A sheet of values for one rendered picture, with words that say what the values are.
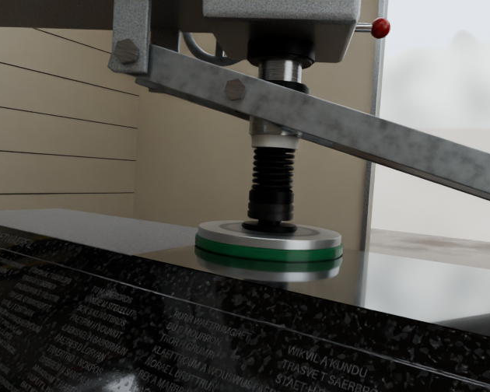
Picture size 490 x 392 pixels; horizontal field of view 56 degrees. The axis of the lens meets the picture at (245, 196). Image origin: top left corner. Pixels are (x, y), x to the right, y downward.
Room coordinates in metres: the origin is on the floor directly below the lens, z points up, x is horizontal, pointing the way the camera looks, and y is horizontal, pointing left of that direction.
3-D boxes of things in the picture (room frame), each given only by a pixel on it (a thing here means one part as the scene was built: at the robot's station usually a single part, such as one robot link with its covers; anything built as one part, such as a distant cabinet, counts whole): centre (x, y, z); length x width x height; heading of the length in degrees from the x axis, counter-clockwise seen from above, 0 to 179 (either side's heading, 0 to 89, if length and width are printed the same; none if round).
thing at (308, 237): (0.70, -0.04, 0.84); 0.21 x 0.21 x 0.01
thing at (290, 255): (0.70, -0.04, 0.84); 0.22 x 0.22 x 0.04
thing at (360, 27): (0.75, -0.17, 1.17); 0.08 x 0.03 x 0.03; 83
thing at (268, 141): (0.70, -0.04, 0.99); 0.07 x 0.07 x 0.04
